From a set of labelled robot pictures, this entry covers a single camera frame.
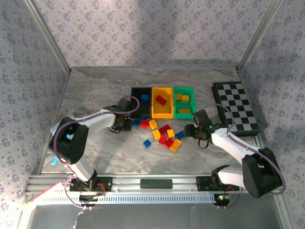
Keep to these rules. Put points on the blue lego brick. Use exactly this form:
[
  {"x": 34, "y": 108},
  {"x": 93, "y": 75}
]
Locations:
[
  {"x": 145, "y": 97},
  {"x": 179, "y": 135},
  {"x": 147, "y": 143},
  {"x": 136, "y": 122}
]

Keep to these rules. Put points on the long yellow lego brick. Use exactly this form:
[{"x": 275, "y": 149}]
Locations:
[{"x": 175, "y": 145}]

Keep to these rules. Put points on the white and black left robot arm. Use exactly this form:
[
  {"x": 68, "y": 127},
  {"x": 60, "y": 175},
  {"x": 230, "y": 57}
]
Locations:
[{"x": 95, "y": 119}]

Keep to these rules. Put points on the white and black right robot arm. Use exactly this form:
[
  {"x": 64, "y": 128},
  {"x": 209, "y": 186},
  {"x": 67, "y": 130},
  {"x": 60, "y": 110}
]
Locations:
[{"x": 226, "y": 140}]

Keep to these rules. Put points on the black plastic bin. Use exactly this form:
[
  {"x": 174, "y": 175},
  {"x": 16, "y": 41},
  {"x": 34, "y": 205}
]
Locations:
[{"x": 143, "y": 109}]

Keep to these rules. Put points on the green plastic bin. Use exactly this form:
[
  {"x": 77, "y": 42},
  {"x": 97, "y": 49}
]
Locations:
[{"x": 184, "y": 105}]

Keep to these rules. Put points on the yellow plastic bin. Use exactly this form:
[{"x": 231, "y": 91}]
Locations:
[{"x": 162, "y": 112}]

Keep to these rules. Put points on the black and grey chessboard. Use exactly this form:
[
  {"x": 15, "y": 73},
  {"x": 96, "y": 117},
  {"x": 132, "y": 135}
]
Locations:
[{"x": 236, "y": 107}]

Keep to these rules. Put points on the circuit board with lights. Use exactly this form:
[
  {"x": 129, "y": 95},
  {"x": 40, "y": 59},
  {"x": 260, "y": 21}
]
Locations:
[{"x": 222, "y": 197}]

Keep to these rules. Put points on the blue marker pen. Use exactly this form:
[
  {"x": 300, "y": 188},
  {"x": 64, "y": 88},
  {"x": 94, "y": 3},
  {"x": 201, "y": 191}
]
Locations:
[{"x": 54, "y": 161}]

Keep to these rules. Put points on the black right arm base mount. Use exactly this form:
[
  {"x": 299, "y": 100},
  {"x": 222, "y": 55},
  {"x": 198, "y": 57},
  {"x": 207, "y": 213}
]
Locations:
[{"x": 202, "y": 183}]

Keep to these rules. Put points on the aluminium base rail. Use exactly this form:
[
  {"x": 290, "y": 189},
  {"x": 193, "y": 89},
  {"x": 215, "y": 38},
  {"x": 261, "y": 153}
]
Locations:
[{"x": 128, "y": 183}]

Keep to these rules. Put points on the black block on rail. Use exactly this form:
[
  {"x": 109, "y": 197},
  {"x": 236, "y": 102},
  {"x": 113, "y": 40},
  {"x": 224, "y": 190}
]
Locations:
[{"x": 156, "y": 184}]

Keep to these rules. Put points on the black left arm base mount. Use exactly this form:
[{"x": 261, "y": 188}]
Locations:
[{"x": 107, "y": 183}]

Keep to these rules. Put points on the aluminium frame post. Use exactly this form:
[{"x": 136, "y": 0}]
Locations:
[
  {"x": 47, "y": 35},
  {"x": 259, "y": 33}
]

